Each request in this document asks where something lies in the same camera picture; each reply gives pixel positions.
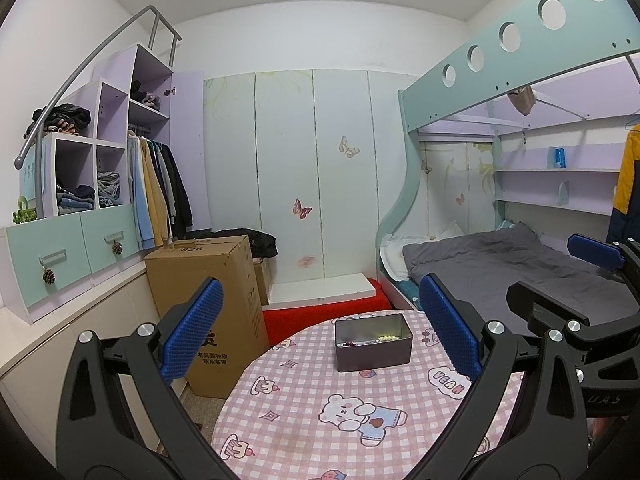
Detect black clothes heap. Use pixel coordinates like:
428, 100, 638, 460
192, 229, 279, 261

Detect folded blue jeans pile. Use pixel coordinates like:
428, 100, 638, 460
56, 185, 96, 216

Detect low white cabinet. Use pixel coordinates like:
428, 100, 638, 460
0, 260, 167, 461

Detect teal bunk bed frame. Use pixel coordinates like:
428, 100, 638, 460
376, 0, 640, 311

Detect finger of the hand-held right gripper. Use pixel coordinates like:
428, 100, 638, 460
566, 232, 640, 306
506, 280, 593, 340

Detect brown hanging pouch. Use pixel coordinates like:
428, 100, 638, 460
506, 85, 537, 116

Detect grey metal handrail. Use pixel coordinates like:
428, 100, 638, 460
14, 5, 182, 202

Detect red mat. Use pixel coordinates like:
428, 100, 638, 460
262, 280, 392, 349

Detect folded grey clothes pile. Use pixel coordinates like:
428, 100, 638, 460
96, 171, 124, 207

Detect light blue hanging garment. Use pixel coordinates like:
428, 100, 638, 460
127, 135, 157, 251

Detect green plastic toy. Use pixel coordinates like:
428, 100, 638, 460
12, 195, 40, 225

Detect dark metal tin box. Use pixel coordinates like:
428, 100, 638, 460
334, 311, 413, 373

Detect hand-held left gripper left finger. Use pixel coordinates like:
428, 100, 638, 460
56, 276, 241, 480

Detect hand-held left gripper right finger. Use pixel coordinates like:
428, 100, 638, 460
400, 272, 588, 480

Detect teal drawer cabinet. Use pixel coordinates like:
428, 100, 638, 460
5, 204, 144, 324

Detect white wardrobe doors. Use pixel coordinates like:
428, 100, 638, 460
202, 69, 422, 282

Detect large cardboard box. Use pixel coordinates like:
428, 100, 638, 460
144, 234, 271, 400

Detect small cardboard box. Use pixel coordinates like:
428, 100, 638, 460
252, 257, 274, 306

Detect white pillow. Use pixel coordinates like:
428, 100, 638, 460
378, 220, 466, 283

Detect white step board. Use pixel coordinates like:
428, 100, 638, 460
268, 272, 377, 306

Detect purple wardrobe door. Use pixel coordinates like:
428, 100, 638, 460
169, 70, 214, 234

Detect purple stair shelf unit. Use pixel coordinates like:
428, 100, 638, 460
37, 42, 174, 219

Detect pile of dark clothes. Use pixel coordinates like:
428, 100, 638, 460
22, 102, 92, 139
130, 80, 164, 112

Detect grey blanket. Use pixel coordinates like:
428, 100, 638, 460
402, 221, 640, 332

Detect navy and yellow jacket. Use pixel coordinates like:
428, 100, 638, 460
605, 127, 640, 246

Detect purple wall shelves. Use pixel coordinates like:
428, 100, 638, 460
492, 125, 626, 217

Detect yellow hanging garment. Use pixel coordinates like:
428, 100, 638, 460
139, 137, 174, 248

